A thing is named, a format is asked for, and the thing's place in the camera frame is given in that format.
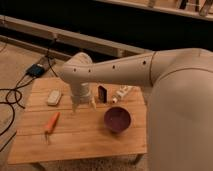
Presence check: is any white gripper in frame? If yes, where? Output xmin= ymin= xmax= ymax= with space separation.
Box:
xmin=70 ymin=83 xmax=97 ymax=113

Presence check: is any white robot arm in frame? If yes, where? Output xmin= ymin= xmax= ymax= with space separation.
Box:
xmin=59 ymin=48 xmax=213 ymax=171

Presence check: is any purple bowl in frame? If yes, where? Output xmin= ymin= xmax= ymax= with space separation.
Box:
xmin=104 ymin=106 xmax=131 ymax=133

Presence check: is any white tube bottle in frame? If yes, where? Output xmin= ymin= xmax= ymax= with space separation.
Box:
xmin=112 ymin=85 xmax=132 ymax=103

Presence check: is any wooden slatted table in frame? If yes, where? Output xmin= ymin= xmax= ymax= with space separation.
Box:
xmin=8 ymin=78 xmax=146 ymax=164

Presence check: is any blue black power box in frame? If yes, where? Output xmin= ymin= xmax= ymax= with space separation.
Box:
xmin=26 ymin=64 xmax=45 ymax=78

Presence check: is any orange handled screwdriver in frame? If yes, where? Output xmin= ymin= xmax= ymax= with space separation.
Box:
xmin=44 ymin=112 xmax=60 ymax=144

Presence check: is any black floor cable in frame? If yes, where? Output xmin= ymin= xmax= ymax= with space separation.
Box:
xmin=0 ymin=38 xmax=59 ymax=153

